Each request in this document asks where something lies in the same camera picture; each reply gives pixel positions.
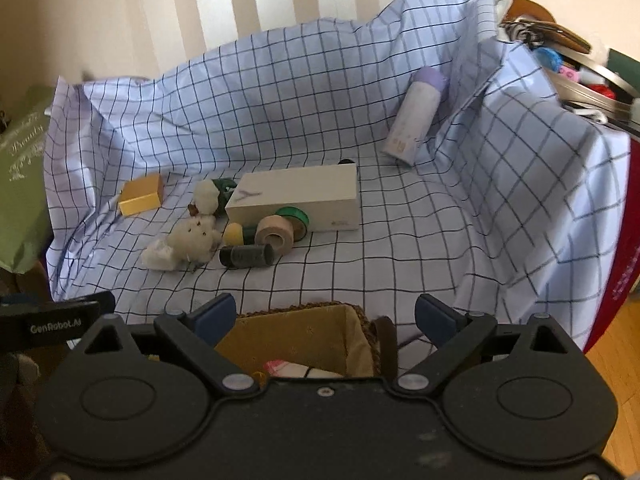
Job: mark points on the blue checked cloth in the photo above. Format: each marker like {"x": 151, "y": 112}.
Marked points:
{"x": 350, "y": 110}

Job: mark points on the green paper bag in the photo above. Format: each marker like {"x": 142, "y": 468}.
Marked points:
{"x": 22, "y": 175}

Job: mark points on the white bottle with purple cap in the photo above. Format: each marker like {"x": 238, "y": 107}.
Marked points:
{"x": 412, "y": 115}

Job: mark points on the dark green roll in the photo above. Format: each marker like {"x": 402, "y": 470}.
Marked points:
{"x": 225, "y": 187}

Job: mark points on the brown wooden item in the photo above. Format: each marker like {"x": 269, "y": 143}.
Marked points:
{"x": 532, "y": 12}

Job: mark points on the white rectangular box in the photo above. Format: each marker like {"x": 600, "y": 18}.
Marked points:
{"x": 300, "y": 195}

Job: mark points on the blue toy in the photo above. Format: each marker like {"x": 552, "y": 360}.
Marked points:
{"x": 547, "y": 57}

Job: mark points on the dark grey cylinder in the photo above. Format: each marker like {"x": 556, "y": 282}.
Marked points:
{"x": 245, "y": 256}

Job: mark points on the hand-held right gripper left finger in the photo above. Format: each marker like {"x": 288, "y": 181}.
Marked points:
{"x": 216, "y": 316}

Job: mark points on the yellow foam ball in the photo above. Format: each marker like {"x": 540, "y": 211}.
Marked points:
{"x": 233, "y": 233}

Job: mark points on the gold box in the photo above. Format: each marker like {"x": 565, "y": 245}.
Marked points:
{"x": 141, "y": 199}

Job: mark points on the green tape roll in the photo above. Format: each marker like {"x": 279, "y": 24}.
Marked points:
{"x": 296, "y": 215}

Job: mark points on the wicker basket with yellow lining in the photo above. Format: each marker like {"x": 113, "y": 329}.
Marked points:
{"x": 300, "y": 332}

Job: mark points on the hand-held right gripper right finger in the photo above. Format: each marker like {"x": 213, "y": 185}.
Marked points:
{"x": 434, "y": 317}

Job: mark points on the white plush bear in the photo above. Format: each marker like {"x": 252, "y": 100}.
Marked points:
{"x": 194, "y": 237}

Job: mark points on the small white plush toy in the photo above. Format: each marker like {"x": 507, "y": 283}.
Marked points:
{"x": 206, "y": 196}

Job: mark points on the pink and white item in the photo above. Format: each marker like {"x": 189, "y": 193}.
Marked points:
{"x": 295, "y": 370}

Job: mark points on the dark green box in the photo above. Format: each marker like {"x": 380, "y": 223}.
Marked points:
{"x": 625, "y": 70}

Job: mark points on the beige tape roll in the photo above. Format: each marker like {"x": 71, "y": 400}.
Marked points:
{"x": 274, "y": 232}

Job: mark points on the white crumpled cloth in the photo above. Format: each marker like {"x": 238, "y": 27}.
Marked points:
{"x": 157, "y": 255}

